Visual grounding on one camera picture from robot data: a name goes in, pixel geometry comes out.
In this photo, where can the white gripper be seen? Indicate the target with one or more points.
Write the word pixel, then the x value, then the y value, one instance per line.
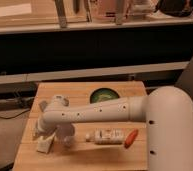
pixel 44 128

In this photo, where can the white sponge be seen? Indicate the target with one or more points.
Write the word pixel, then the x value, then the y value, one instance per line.
pixel 43 145

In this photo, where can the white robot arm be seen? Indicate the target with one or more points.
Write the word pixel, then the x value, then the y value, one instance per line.
pixel 167 113

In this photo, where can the green ceramic bowl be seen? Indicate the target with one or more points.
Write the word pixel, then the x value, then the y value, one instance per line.
pixel 103 94

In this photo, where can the white paper cup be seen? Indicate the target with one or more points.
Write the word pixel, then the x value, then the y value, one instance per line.
pixel 65 134

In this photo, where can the grey rectangular block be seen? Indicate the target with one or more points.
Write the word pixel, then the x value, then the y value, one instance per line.
pixel 42 105

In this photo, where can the white plastic bottle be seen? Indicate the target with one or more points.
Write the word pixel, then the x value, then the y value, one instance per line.
pixel 105 136

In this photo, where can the orange carrot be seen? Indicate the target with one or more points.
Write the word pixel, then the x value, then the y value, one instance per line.
pixel 131 138

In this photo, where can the white paper sheet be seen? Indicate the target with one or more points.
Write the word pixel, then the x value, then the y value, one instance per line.
pixel 13 10

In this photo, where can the black bag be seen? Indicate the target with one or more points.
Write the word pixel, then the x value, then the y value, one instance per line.
pixel 175 8

